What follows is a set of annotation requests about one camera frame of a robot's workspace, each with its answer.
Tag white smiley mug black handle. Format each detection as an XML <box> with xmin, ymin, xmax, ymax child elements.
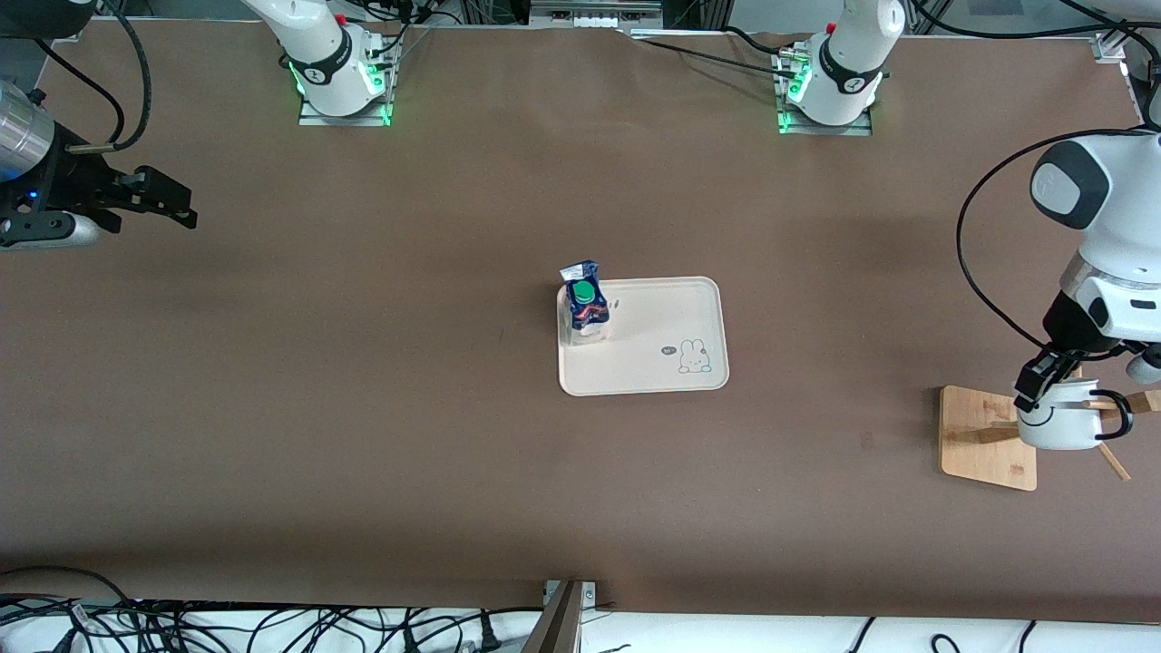
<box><xmin>1014</xmin><ymin>375</ymin><xmax>1135</xmax><ymax>451</ymax></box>

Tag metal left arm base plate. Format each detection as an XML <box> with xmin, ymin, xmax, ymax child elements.
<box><xmin>776</xmin><ymin>50</ymin><xmax>874</xmax><ymax>138</ymax></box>

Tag aluminium profile corner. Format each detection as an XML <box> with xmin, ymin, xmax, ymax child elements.
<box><xmin>1092</xmin><ymin>32</ymin><xmax>1146</xmax><ymax>66</ymax></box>

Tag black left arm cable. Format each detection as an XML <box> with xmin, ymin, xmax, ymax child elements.
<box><xmin>956</xmin><ymin>130</ymin><xmax>1161</xmax><ymax>351</ymax></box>

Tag blue milk carton green cap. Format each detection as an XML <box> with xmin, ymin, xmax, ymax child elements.
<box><xmin>559</xmin><ymin>259</ymin><xmax>619</xmax><ymax>348</ymax></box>

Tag black floor cable with plug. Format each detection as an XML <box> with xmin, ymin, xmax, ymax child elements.
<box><xmin>399</xmin><ymin>606</ymin><xmax>545</xmax><ymax>653</ymax></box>

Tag short black table cable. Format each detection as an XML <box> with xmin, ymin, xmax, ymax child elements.
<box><xmin>721</xmin><ymin>25</ymin><xmax>808</xmax><ymax>58</ymax></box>

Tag metal frame bracket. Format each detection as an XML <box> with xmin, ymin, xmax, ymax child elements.
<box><xmin>522</xmin><ymin>579</ymin><xmax>600</xmax><ymax>653</ymax></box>

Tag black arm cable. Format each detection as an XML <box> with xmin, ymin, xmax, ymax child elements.
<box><xmin>956</xmin><ymin>130</ymin><xmax>1161</xmax><ymax>351</ymax></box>
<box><xmin>34</xmin><ymin>0</ymin><xmax>152</xmax><ymax>153</ymax></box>

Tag black base cable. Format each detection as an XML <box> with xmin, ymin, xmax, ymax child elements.
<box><xmin>340</xmin><ymin>0</ymin><xmax>438</xmax><ymax>72</ymax></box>

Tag aluminium frame rail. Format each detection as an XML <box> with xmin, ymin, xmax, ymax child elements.
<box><xmin>529</xmin><ymin>0</ymin><xmax>666</xmax><ymax>29</ymax></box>

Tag beige rabbit print tray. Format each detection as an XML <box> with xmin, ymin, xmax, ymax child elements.
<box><xmin>556</xmin><ymin>276</ymin><xmax>730</xmax><ymax>397</ymax></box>

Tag brown table cover sheet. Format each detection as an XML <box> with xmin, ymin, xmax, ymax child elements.
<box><xmin>0</xmin><ymin>18</ymin><xmax>1161</xmax><ymax>627</ymax></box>

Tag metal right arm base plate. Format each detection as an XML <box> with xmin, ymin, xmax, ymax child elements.
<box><xmin>298</xmin><ymin>89</ymin><xmax>394</xmax><ymax>128</ymax></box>

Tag wooden mug stand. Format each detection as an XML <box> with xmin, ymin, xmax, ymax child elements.
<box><xmin>940</xmin><ymin>349</ymin><xmax>1161</xmax><ymax>492</ymax></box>

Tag long black table cable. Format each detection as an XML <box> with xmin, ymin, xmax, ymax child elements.
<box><xmin>626</xmin><ymin>33</ymin><xmax>801</xmax><ymax>79</ymax></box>

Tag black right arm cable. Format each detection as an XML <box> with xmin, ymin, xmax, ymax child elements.
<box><xmin>34</xmin><ymin>0</ymin><xmax>152</xmax><ymax>153</ymax></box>

